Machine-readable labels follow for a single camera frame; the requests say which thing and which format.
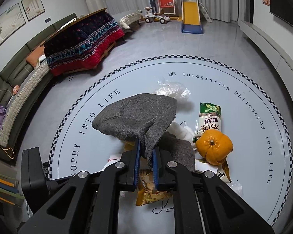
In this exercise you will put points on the yellow toy slide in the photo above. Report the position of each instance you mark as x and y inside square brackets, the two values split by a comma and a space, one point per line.
[191, 14]

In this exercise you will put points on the green snack packet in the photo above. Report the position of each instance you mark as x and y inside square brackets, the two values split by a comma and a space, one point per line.
[207, 119]

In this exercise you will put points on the grey fleece cloth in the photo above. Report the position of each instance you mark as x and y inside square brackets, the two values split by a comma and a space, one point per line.
[136, 117]

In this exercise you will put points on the cream quilted cushion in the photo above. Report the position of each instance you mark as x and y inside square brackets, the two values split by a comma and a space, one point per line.
[129, 17]

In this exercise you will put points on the stack of books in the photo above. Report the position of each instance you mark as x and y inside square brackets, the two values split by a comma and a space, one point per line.
[5, 187]

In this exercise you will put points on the brown torn wrapper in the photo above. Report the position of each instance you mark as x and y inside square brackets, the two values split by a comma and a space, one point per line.
[222, 173]

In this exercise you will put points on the red patterned bench cushion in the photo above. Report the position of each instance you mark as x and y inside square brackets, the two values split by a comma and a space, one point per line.
[83, 43]

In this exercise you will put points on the dark green sofa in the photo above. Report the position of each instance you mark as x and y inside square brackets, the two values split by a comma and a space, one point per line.
[17, 65]

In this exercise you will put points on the white low cabinet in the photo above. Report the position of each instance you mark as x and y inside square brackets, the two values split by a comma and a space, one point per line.
[271, 43]

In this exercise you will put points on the large framed picture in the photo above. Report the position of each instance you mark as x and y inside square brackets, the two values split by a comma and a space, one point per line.
[5, 26]

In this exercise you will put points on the small framed picture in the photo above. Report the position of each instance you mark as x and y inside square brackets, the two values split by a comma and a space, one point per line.
[33, 6]

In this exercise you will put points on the orange tangerine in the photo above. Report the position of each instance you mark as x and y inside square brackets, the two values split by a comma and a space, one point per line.
[213, 146]

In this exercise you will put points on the small clear plastic film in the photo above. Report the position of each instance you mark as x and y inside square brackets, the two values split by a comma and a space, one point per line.
[236, 187]

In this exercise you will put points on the yellow snack packet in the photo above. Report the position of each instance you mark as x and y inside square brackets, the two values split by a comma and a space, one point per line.
[149, 195]

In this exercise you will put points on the white paper scrap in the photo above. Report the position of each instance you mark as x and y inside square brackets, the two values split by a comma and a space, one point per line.
[113, 158]

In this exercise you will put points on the clear plastic bag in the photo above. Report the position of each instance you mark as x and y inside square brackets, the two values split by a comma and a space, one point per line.
[172, 89]

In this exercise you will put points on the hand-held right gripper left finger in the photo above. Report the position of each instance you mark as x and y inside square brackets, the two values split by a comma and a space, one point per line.
[137, 162]

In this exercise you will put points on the orange cushion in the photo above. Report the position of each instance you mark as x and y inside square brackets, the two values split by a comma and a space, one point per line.
[35, 54]

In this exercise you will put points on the white toy car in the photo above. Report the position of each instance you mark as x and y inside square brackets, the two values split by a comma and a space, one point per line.
[158, 18]

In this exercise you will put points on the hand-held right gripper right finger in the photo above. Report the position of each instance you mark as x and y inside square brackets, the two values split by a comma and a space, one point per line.
[156, 170]

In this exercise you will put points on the wooden low table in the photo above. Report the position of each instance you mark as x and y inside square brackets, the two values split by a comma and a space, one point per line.
[107, 48]

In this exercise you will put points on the cream quilted sofa pad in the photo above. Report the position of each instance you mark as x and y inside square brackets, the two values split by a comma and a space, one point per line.
[19, 97]

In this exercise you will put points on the white crumpled tissue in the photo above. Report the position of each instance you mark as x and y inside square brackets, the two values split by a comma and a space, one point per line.
[182, 131]

